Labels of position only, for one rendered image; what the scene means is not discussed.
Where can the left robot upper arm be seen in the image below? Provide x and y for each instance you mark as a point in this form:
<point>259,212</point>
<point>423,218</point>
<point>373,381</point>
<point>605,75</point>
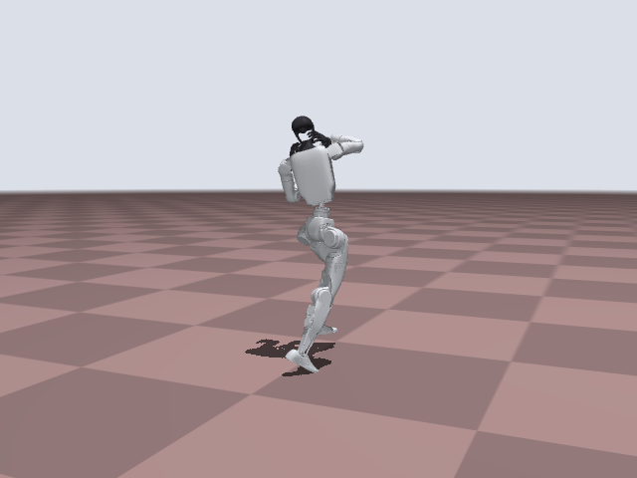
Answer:
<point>285,171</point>

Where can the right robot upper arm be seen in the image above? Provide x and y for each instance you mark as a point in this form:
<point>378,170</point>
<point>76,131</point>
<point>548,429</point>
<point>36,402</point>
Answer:
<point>337,150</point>

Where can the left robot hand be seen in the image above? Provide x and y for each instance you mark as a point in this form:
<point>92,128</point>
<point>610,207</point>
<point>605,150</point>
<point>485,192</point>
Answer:
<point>295,147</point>

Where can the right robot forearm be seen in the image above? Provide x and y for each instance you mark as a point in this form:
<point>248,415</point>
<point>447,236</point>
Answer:
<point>341,138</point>

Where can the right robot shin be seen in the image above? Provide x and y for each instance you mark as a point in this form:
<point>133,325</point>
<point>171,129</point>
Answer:
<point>315,319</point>

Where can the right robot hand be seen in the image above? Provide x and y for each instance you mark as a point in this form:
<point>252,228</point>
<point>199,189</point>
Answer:
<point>326,141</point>

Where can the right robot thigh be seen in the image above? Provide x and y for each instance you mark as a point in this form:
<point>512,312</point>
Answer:
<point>335,261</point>

